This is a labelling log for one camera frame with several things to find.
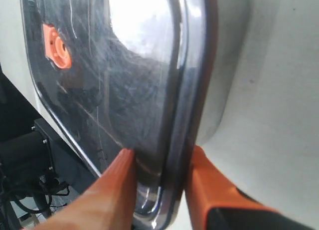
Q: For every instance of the black robot base with cables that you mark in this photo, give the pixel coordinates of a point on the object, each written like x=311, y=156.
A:
x=39, y=172

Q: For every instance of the dark lid with orange seal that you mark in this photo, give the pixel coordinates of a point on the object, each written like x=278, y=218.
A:
x=132, y=74

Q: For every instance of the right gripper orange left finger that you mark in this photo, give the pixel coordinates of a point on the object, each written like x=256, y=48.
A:
x=108, y=204

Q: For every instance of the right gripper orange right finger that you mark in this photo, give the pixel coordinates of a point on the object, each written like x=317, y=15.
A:
x=215, y=203

